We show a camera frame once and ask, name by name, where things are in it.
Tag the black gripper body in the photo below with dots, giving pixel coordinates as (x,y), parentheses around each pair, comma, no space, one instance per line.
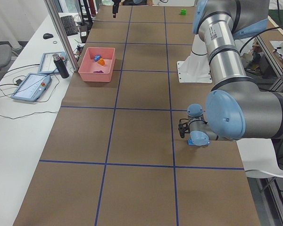
(114,7)
(188,129)

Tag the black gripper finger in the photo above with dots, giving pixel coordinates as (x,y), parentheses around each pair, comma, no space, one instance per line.
(115,11)

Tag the long blue four-stud block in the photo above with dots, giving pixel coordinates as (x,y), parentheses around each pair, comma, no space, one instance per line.
(189,142)

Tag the small blue block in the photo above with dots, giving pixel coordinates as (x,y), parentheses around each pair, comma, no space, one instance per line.
(97,57)

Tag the orange block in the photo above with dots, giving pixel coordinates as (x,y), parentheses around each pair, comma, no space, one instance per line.
(101,62)

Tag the green two-stud block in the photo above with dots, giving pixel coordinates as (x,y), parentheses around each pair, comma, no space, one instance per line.
(183,12)

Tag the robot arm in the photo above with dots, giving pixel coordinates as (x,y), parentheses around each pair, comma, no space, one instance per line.
(235,108)

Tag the pink plastic box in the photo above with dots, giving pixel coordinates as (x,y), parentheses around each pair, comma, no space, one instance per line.
(88,65)

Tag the black keyboard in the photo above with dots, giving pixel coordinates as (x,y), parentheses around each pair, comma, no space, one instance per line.
(69,25)

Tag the black computer mouse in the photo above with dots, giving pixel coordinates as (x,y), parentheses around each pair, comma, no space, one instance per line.
(47,36)

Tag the white chair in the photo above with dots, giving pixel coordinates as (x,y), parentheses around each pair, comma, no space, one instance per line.
(258,158)

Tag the black water bottle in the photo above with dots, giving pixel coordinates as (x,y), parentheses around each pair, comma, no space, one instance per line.
(60,65)

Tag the far teach pendant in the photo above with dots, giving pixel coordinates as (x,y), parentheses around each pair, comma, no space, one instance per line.
(47,62)

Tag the teach pendant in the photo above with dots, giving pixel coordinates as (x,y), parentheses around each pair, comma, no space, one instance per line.
(32,87)
(47,62)

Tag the near teach pendant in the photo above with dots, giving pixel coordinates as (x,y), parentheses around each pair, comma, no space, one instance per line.
(32,87)

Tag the aluminium frame post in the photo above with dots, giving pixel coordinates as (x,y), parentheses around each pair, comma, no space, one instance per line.
(53,12)

